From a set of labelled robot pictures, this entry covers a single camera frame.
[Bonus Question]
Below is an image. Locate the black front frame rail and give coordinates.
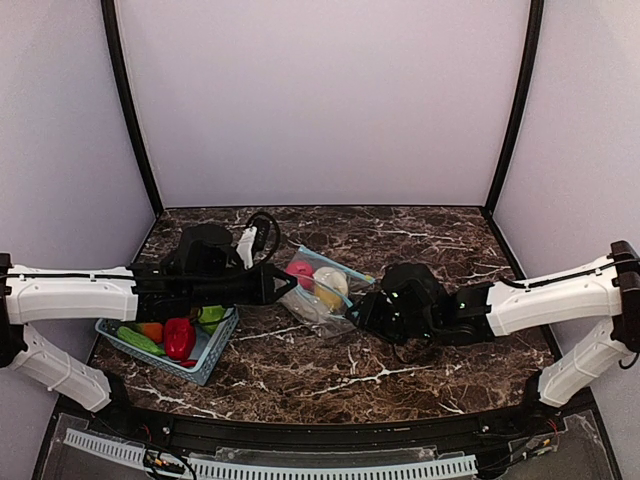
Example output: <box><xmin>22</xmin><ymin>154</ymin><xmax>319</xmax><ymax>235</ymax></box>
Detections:
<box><xmin>90</xmin><ymin>405</ymin><xmax>565</xmax><ymax>453</ymax></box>

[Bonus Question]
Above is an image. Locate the red toy bell pepper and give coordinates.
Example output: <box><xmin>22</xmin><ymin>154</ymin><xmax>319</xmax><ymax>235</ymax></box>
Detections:
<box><xmin>163</xmin><ymin>318</ymin><xmax>196</xmax><ymax>361</ymax></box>

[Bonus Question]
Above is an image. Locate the orange toy carrot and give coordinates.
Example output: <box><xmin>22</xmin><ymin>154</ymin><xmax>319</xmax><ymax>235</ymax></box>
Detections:
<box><xmin>131</xmin><ymin>322</ymin><xmax>164</xmax><ymax>344</ymax></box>

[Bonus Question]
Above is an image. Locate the large clear zip bag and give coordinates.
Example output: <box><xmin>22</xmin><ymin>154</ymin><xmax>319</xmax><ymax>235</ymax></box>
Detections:
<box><xmin>280</xmin><ymin>246</ymin><xmax>375</xmax><ymax>324</ymax></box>

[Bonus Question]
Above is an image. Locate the right black frame post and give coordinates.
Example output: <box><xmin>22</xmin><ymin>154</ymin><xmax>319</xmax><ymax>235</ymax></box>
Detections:
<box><xmin>483</xmin><ymin>0</ymin><xmax>545</xmax><ymax>218</ymax></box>

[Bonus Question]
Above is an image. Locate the green toy cucumber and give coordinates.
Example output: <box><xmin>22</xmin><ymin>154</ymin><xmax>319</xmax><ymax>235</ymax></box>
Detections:
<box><xmin>116</xmin><ymin>326</ymin><xmax>165</xmax><ymax>356</ymax></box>

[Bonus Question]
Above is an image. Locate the white slotted cable duct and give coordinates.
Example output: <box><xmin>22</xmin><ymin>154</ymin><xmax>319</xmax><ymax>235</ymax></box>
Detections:
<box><xmin>64</xmin><ymin>428</ymin><xmax>478</xmax><ymax>479</ymax></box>

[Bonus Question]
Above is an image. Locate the light blue plastic basket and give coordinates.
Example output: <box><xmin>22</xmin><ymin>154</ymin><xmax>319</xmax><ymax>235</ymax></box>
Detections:
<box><xmin>95</xmin><ymin>308</ymin><xmax>239</xmax><ymax>386</ymax></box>

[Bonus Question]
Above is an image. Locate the small clear zip bag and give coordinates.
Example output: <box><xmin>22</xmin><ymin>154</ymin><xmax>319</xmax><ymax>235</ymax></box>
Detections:
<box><xmin>279</xmin><ymin>281</ymin><xmax>355</xmax><ymax>339</ymax></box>

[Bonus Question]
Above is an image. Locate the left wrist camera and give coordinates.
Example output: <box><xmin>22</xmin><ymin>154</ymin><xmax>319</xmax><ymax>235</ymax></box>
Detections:
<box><xmin>236</xmin><ymin>211</ymin><xmax>282</xmax><ymax>271</ymax></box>

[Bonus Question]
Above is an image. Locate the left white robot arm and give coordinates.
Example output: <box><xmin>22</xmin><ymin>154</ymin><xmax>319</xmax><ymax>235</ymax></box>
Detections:
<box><xmin>1</xmin><ymin>224</ymin><xmax>297</xmax><ymax>412</ymax></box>

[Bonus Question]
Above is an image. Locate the yellow toy potato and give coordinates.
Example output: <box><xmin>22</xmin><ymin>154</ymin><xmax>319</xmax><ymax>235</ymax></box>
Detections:
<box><xmin>314</xmin><ymin>285</ymin><xmax>343</xmax><ymax>311</ymax></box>

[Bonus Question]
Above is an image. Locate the left black frame post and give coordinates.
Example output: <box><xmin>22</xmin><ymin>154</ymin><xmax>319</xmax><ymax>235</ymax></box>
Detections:
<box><xmin>100</xmin><ymin>0</ymin><xmax>164</xmax><ymax>218</ymax></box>

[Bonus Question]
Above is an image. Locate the black frame post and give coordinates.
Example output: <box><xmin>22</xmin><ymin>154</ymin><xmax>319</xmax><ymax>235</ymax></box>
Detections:
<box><xmin>483</xmin><ymin>0</ymin><xmax>545</xmax><ymax>218</ymax></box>
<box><xmin>100</xmin><ymin>0</ymin><xmax>164</xmax><ymax>218</ymax></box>

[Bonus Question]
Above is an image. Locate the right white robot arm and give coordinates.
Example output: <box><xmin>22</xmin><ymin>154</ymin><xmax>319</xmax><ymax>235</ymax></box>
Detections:
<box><xmin>346</xmin><ymin>241</ymin><xmax>639</xmax><ymax>409</ymax></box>

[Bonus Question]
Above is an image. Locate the large red toy apple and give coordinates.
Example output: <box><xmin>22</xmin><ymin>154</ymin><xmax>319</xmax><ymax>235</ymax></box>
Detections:
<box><xmin>285</xmin><ymin>260</ymin><xmax>314</xmax><ymax>291</ymax></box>

